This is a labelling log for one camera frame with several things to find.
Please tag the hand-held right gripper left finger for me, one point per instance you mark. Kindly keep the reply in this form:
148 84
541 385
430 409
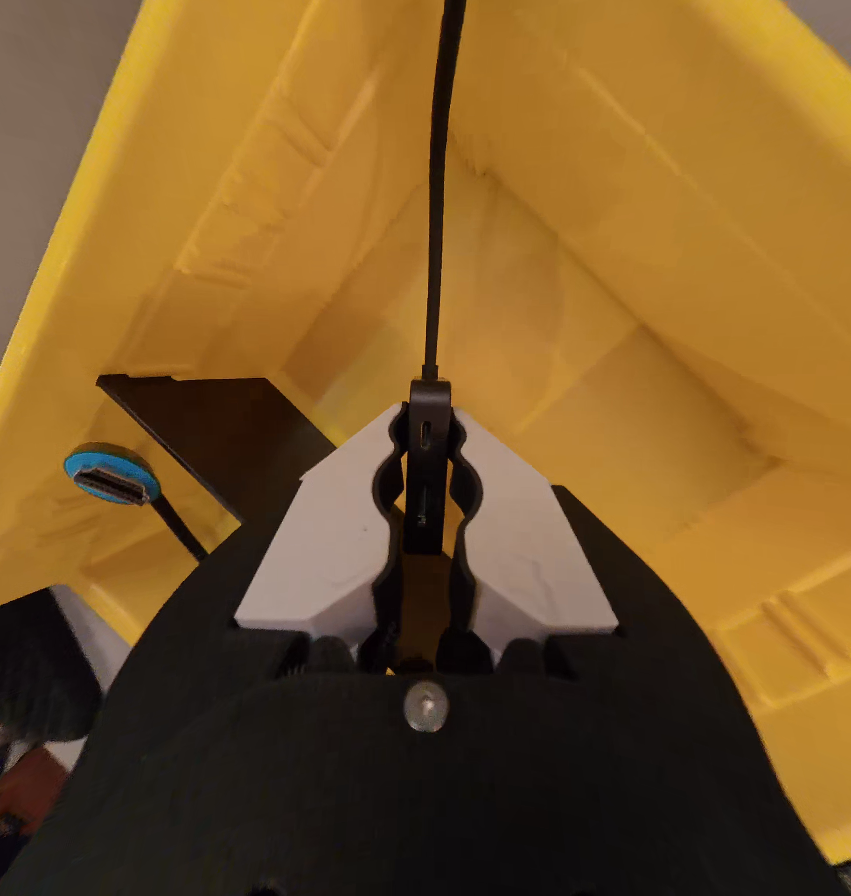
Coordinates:
313 553

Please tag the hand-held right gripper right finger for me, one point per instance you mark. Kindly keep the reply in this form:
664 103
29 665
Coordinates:
537 560

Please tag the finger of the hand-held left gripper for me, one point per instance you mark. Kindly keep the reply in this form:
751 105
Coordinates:
93 637

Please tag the large yellow plastic bin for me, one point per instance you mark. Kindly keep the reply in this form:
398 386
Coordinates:
642 455

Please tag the person's left hand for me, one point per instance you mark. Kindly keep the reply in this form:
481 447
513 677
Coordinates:
23 791

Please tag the black bin divider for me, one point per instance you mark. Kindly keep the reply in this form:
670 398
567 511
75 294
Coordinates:
236 434

